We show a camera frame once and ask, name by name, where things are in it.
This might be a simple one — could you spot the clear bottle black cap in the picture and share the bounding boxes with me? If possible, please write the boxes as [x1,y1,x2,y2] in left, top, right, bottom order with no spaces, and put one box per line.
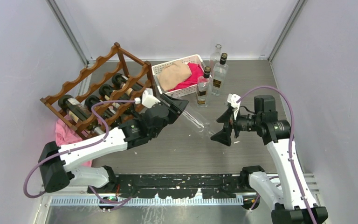
[196,66,211,107]
[211,53,228,96]

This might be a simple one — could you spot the brown wooden wine rack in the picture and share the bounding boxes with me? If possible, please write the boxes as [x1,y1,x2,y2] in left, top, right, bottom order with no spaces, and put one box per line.
[40,42,157,140]

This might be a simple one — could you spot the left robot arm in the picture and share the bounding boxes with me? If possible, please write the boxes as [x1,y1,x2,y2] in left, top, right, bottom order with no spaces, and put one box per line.
[38,93,189,193]

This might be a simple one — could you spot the beige cloth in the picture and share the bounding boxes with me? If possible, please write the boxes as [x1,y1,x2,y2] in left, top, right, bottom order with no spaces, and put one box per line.
[157,61,192,91]

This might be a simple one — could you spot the white plastic basket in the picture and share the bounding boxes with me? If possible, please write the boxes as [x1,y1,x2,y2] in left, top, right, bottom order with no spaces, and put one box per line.
[151,54,205,97]

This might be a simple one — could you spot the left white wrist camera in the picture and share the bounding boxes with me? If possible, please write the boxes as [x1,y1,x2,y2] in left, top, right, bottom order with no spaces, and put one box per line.
[134,88,161,109]

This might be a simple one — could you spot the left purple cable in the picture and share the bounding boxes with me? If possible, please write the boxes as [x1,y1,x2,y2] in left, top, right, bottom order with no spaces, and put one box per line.
[23,99,137,199]

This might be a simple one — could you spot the rear clear bottle black cap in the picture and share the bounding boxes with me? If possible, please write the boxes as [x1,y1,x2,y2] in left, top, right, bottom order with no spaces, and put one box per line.
[211,53,228,96]

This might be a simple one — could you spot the black-neck green wine bottle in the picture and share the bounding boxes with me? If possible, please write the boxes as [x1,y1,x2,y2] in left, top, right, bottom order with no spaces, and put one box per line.
[98,84,134,115]

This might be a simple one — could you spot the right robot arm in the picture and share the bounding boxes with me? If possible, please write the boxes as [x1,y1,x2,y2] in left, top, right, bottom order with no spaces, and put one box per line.
[210,94,328,224]

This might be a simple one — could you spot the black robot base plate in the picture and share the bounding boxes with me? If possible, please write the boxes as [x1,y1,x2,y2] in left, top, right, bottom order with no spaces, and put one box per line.
[95,174,255,199]

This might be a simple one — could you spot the empty clear glass bottle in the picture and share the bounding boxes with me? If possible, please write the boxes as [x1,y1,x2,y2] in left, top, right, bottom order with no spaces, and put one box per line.
[209,44,222,70]

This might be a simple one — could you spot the pink cloth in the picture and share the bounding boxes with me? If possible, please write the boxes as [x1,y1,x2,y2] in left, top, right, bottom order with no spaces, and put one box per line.
[55,119,93,168]

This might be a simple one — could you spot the silver-neck dark wine bottle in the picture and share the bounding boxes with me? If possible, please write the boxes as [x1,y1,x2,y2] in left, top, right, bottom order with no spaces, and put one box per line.
[85,95,122,127]

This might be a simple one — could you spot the clear drinking glass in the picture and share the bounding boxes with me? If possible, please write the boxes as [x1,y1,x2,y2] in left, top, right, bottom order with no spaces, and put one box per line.
[177,102,215,139]

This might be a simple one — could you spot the magenta cloth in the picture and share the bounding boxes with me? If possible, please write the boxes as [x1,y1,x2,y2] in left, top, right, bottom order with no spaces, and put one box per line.
[170,63,203,91]

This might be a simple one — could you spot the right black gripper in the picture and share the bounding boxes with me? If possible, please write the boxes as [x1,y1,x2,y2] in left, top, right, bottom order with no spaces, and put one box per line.
[211,106,262,146]

